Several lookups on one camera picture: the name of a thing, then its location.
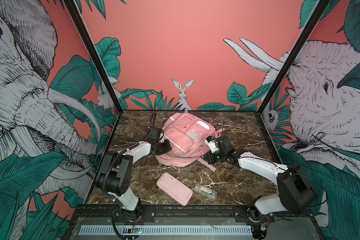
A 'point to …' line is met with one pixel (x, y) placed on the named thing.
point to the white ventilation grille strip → (164, 230)
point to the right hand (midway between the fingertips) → (204, 154)
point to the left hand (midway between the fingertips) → (172, 145)
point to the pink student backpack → (186, 133)
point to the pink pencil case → (174, 188)
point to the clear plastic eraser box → (205, 190)
